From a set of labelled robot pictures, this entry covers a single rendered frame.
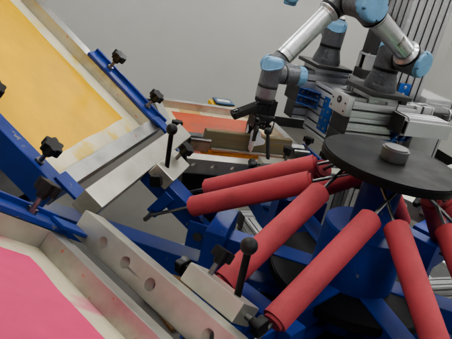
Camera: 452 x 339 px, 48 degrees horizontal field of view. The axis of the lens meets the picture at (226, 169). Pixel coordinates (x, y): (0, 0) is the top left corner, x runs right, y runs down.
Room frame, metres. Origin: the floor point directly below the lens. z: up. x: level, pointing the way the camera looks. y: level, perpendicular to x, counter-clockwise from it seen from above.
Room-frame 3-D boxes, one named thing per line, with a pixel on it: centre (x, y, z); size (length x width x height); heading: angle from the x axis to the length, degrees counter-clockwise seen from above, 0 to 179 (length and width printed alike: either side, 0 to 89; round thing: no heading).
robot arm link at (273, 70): (1.88, -0.08, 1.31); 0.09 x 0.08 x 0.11; 124
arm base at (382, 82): (2.40, -0.61, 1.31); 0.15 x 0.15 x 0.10
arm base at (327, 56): (2.85, -0.40, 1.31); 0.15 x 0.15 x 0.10
